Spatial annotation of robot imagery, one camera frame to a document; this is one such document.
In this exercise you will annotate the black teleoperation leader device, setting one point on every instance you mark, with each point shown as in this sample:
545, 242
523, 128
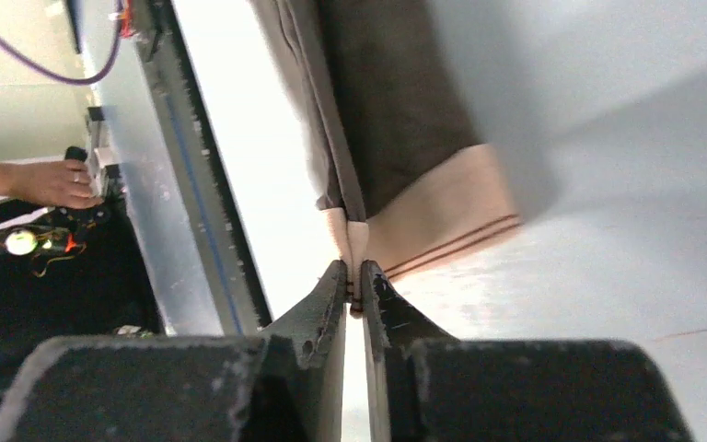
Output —
48, 233

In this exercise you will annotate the brown boxer briefs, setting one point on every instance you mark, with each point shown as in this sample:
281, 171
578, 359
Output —
403, 177

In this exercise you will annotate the aluminium frame rail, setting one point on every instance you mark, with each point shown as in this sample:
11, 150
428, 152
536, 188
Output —
155, 204

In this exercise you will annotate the operator bare hand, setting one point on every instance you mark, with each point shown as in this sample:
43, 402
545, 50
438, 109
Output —
64, 183

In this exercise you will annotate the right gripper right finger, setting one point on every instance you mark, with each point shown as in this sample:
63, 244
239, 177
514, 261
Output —
424, 384

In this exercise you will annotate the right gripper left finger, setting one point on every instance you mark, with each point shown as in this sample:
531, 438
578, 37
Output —
281, 384

